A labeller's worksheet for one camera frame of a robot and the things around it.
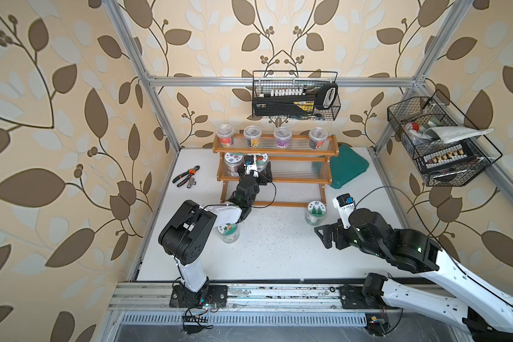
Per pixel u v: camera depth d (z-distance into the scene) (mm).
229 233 825
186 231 540
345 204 574
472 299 412
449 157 668
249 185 682
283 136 782
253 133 790
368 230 467
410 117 824
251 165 763
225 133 789
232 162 847
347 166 1155
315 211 866
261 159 853
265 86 912
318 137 781
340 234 568
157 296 753
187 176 1083
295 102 810
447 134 636
